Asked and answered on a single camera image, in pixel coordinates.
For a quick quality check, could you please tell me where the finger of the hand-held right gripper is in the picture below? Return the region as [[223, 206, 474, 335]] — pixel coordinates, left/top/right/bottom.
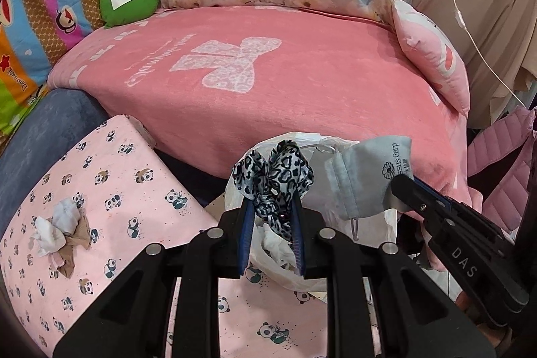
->
[[413, 177, 504, 239], [390, 175, 456, 235]]

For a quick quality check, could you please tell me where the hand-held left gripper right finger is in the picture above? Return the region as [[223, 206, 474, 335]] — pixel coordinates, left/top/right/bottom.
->
[[291, 194, 498, 358]]

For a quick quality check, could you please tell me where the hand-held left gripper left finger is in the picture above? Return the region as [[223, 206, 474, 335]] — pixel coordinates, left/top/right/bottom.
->
[[52, 199, 256, 358]]

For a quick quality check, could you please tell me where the white plastic bag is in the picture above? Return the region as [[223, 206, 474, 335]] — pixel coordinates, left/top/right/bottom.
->
[[224, 131, 399, 292]]

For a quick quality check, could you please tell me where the grey drawstring pouch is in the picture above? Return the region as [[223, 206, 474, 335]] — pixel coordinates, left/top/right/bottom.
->
[[325, 136, 416, 221]]

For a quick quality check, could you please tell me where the leopard print scrunchie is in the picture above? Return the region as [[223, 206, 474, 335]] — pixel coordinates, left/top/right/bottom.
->
[[232, 139, 315, 245]]

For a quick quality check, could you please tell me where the pink quilted jacket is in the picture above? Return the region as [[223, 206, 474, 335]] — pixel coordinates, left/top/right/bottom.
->
[[466, 106, 537, 235]]

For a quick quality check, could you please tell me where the pink panda print cloth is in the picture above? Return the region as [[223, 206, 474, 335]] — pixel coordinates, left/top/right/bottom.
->
[[0, 115, 382, 358]]

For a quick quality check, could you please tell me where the small pink pillow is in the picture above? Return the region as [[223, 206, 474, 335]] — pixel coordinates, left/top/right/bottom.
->
[[392, 0, 471, 119]]

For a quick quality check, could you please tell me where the pink bear print blanket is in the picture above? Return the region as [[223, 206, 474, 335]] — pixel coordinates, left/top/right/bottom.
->
[[46, 3, 473, 270]]

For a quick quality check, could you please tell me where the pinkish beige cloth piece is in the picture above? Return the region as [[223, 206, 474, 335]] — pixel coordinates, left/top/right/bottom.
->
[[49, 213, 94, 279]]

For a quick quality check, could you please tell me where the crumpled white tissue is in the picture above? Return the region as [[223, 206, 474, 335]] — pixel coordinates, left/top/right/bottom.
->
[[33, 199, 81, 258]]

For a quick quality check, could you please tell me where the blue sofa cushion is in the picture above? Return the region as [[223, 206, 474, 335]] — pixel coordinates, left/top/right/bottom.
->
[[0, 87, 158, 233]]

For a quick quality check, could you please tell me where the green round cushion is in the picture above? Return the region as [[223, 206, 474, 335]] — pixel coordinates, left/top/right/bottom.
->
[[99, 0, 161, 29]]

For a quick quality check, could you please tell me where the striped cartoon monkey blanket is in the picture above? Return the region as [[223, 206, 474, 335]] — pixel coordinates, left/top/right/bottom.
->
[[0, 0, 112, 141]]

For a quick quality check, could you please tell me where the white cable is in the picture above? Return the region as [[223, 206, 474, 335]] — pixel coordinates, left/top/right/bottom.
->
[[432, 0, 527, 107]]

